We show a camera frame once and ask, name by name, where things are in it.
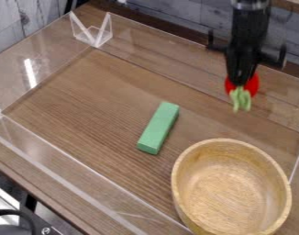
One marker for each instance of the red plush strawberry toy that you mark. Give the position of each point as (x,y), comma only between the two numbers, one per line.
(242,94)

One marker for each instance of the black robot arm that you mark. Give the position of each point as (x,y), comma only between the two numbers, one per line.
(243,52)

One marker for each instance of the green rectangular block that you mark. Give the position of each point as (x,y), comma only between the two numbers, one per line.
(158,128)

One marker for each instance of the wooden bowl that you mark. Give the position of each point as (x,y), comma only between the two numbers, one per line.
(230,189)

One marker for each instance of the black device at corner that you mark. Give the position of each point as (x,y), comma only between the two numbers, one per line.
(33,226)

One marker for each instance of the clear acrylic enclosure wall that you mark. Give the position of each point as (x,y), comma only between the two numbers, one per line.
(75,106)

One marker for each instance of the clear acrylic corner bracket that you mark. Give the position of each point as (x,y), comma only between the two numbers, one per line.
(93,35)

